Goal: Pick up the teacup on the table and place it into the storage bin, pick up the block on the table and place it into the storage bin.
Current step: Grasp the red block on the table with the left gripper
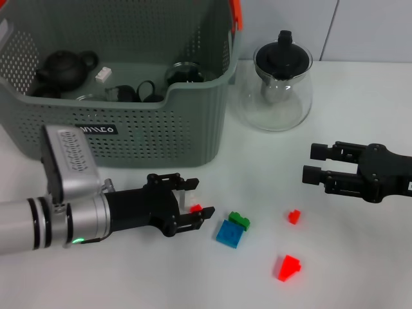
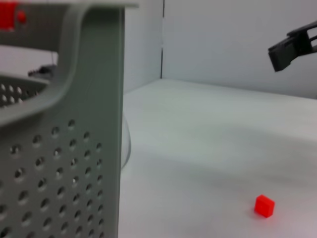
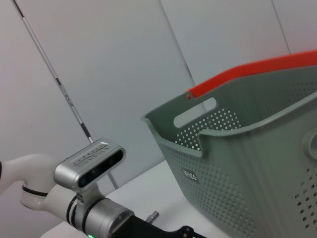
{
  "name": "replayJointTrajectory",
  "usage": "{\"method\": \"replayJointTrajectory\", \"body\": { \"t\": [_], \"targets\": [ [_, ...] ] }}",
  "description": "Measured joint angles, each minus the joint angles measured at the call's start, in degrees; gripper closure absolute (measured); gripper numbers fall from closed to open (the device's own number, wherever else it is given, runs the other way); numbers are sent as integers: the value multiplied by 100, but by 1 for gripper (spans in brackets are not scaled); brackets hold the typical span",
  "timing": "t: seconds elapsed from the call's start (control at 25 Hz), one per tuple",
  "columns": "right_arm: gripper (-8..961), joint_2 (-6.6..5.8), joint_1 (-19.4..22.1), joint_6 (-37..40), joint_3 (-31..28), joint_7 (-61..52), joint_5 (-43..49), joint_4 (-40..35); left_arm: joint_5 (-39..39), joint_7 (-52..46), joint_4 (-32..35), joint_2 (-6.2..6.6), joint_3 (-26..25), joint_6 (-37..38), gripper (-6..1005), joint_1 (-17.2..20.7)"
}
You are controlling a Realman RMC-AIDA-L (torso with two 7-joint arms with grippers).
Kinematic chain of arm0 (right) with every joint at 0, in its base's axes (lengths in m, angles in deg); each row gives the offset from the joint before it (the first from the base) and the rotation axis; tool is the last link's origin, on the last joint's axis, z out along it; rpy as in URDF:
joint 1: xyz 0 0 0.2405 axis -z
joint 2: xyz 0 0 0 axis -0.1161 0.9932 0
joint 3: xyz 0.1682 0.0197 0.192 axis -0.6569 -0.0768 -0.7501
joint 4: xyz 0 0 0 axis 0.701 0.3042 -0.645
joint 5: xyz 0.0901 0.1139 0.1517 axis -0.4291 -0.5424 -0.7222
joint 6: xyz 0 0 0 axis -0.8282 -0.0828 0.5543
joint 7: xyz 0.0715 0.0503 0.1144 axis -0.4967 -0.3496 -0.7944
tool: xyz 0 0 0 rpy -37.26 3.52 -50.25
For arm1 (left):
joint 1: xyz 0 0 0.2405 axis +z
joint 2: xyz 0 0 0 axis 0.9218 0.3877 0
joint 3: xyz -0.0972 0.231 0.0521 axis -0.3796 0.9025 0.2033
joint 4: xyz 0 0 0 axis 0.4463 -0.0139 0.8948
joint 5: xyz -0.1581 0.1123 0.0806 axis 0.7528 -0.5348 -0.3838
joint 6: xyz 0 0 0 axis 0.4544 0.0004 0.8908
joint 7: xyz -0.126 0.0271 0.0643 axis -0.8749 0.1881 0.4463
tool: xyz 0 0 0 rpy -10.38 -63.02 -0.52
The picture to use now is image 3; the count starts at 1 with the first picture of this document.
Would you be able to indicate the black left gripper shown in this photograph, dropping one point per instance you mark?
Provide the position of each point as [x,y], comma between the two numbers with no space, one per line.
[143,229]

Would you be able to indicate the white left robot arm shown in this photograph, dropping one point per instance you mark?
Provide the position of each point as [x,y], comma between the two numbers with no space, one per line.
[32,173]

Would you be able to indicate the grey-green perforated storage bin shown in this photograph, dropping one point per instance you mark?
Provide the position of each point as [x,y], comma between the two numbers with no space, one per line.
[247,173]

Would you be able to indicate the grey left wrist camera housing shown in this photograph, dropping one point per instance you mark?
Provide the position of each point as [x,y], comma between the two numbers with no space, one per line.
[84,166]

